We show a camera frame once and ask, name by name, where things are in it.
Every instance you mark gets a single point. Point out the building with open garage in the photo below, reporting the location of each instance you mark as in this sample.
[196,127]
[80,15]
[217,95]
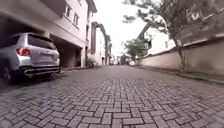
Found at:
[71,33]

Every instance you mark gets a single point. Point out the grey kerb strip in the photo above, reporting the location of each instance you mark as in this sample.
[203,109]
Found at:
[200,77]

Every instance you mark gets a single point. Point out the brown building with white windows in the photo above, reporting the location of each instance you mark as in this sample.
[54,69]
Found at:
[210,20]

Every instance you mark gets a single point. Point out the silver white car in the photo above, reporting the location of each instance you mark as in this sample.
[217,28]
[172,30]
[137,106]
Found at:
[36,55]

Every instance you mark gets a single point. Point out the grey brick paved road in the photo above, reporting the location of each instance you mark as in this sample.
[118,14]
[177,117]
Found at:
[113,100]

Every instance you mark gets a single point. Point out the large thin tree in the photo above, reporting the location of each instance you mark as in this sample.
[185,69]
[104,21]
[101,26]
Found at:
[181,53]

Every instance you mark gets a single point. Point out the small green tree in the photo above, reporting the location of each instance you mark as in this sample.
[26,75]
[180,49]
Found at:
[135,48]

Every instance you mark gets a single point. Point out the bush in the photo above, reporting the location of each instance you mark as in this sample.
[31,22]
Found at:
[89,62]

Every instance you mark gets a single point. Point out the long grey wall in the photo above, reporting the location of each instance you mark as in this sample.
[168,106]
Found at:
[206,58]

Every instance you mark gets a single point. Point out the tall narrow building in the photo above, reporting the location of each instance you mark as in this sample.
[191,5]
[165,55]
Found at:
[98,43]

